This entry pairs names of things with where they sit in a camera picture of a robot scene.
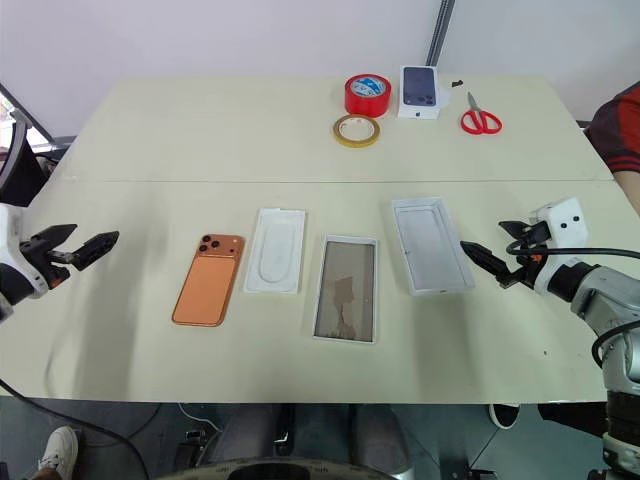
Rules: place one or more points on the orange smartphone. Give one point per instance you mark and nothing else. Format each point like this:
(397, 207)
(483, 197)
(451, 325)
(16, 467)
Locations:
(205, 285)

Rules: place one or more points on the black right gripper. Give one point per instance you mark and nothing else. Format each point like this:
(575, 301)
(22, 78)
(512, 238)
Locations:
(515, 277)

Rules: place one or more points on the yellow tape roll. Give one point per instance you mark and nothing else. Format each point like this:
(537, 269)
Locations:
(355, 144)

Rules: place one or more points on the white plastic tray insert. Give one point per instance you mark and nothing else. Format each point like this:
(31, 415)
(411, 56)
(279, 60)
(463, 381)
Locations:
(275, 255)

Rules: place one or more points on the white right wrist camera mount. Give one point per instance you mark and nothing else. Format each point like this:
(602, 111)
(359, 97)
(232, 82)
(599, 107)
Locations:
(565, 215)

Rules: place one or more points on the black office chair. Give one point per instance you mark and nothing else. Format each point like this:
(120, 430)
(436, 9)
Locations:
(20, 175)

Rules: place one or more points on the box tray with brown card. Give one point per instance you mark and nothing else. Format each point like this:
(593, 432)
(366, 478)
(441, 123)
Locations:
(345, 290)

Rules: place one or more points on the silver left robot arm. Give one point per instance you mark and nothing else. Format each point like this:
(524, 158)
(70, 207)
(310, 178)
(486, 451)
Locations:
(10, 286)

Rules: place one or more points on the white box lid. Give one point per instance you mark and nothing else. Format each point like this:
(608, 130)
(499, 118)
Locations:
(432, 250)

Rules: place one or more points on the dark grey leg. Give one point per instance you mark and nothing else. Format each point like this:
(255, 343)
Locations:
(375, 435)

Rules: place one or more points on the person's bare forearm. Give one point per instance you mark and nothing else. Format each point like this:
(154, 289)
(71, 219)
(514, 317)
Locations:
(631, 182)

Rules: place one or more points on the phone box with purple print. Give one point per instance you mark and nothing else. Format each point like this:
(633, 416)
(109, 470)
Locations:
(419, 90)

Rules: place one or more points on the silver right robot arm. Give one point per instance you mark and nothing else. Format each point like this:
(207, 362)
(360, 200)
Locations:
(610, 295)

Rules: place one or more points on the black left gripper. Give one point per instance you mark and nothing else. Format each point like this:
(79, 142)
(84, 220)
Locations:
(45, 262)

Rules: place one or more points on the person in red shirt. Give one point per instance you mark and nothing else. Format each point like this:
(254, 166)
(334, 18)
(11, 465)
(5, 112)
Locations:
(620, 130)

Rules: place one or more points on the red tape roll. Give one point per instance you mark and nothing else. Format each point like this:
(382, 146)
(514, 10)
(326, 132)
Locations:
(352, 102)

